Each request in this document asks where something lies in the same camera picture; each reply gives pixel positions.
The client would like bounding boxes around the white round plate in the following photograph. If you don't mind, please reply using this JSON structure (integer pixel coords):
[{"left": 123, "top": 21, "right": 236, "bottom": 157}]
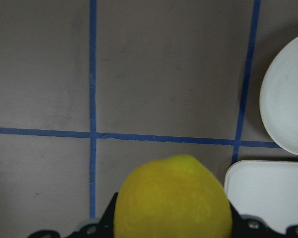
[{"left": 259, "top": 37, "right": 298, "bottom": 155}]

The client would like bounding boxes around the yellow lemon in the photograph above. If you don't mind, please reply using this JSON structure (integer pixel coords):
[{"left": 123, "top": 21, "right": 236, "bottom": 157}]
[{"left": 114, "top": 155, "right": 233, "bottom": 238}]

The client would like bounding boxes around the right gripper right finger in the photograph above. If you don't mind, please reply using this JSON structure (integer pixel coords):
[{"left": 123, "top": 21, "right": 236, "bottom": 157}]
[{"left": 230, "top": 202, "right": 298, "bottom": 238}]

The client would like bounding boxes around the white rectangular tray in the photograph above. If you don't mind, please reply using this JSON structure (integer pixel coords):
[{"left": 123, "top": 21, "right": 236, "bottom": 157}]
[{"left": 224, "top": 160, "right": 298, "bottom": 234}]

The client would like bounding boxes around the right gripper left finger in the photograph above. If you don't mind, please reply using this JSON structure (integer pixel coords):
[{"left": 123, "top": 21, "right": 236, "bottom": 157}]
[{"left": 27, "top": 192, "right": 119, "bottom": 238}]

